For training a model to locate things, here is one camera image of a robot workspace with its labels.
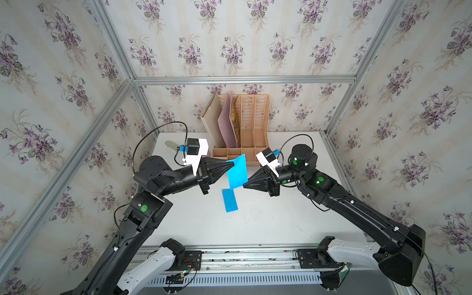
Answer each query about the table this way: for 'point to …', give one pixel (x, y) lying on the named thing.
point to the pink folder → (224, 122)
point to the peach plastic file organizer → (255, 118)
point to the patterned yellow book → (236, 118)
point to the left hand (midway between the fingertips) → (233, 168)
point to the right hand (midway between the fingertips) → (248, 186)
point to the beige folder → (210, 121)
